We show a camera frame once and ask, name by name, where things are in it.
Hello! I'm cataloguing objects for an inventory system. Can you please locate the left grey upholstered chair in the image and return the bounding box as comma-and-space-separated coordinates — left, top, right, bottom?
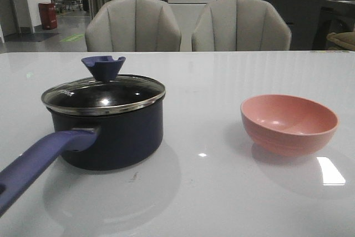
85, 0, 182, 52

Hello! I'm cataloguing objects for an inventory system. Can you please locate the grey upholstered chair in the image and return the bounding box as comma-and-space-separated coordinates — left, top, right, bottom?
85, 0, 182, 52
191, 0, 292, 52

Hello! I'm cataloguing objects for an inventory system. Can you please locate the olive cushion seat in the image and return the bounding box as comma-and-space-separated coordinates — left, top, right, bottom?
327, 32, 355, 51

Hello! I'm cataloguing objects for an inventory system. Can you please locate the dark blue saucepan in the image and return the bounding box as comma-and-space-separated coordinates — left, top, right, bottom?
0, 92, 166, 218

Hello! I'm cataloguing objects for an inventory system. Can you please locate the pink plastic bowl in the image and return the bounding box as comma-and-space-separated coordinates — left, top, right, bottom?
240, 94, 339, 157

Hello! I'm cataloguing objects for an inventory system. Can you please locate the right grey upholstered chair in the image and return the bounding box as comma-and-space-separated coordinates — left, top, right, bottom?
191, 0, 292, 52

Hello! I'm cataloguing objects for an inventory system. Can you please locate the glass lid with blue knob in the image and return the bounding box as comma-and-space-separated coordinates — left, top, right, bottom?
41, 56, 166, 116

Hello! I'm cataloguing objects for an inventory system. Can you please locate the red trash bin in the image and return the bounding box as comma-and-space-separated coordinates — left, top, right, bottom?
38, 2, 57, 29

